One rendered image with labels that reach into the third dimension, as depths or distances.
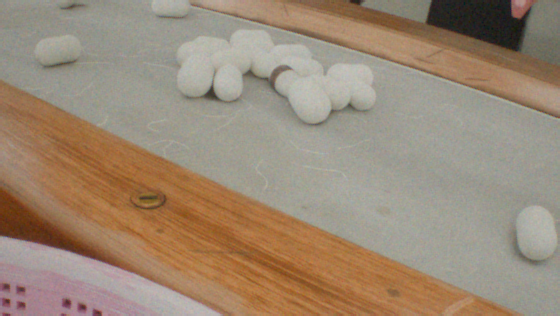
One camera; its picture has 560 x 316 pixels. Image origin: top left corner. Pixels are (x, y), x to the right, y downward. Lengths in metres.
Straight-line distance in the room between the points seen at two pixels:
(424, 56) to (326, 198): 0.26
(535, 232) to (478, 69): 0.26
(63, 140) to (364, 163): 0.15
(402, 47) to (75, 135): 0.33
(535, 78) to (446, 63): 0.08
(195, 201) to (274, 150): 0.10
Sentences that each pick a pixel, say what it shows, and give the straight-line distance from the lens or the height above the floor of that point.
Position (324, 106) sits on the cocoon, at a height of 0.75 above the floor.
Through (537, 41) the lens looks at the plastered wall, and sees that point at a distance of 2.34.
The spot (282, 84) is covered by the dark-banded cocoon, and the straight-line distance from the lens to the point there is 0.32.
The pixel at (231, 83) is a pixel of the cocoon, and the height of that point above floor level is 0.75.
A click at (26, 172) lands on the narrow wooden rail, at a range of 0.18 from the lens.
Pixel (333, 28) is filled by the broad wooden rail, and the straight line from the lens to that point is 0.49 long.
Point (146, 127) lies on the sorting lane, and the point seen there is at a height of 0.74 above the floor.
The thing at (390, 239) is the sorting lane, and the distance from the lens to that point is 0.21.
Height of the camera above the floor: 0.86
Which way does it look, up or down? 28 degrees down
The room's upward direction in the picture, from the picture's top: 10 degrees clockwise
